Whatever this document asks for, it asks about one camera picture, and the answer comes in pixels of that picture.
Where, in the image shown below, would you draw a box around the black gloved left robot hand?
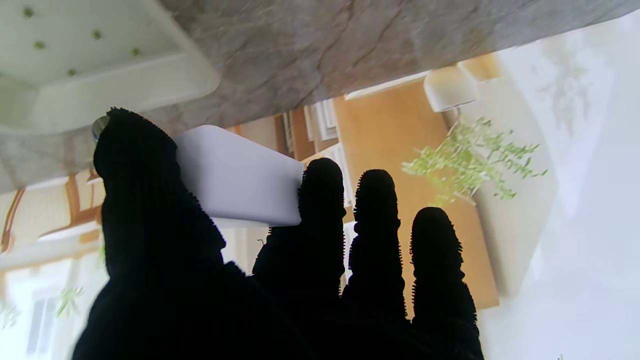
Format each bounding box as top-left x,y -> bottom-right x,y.
72,107 -> 485,360

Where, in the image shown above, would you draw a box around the white square jar lid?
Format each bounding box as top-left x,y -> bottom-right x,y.
175,125 -> 306,228

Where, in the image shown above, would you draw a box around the cream baking tray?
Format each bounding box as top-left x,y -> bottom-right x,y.
0,0 -> 222,135

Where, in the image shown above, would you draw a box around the scattered green beans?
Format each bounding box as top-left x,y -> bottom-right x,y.
22,6 -> 142,77

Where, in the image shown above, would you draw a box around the printed room backdrop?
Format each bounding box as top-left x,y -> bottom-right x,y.
0,10 -> 640,360

